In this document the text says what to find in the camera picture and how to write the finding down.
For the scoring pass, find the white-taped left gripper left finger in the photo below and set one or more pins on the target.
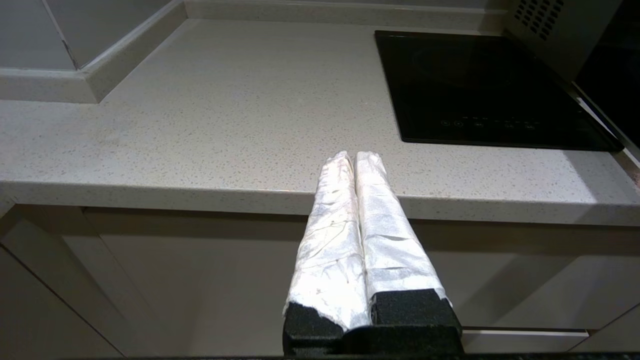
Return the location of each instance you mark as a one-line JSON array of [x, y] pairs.
[[330, 250]]

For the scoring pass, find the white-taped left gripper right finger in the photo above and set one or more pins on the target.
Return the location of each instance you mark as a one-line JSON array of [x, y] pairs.
[[395, 250]]

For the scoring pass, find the silver microwave oven body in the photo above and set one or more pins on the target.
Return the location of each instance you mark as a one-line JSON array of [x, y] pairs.
[[565, 40]]

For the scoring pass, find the beige cabinet door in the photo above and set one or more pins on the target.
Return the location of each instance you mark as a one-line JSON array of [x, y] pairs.
[[200, 280]]

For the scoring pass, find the beige drawer front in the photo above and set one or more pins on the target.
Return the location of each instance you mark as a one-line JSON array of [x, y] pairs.
[[525, 341], [540, 280]]

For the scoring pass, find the black induction cooktop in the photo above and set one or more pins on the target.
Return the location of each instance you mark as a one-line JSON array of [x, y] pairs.
[[475, 85]]

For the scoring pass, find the angled grey cabinet panel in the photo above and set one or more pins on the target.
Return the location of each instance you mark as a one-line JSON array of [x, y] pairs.
[[40, 300]]

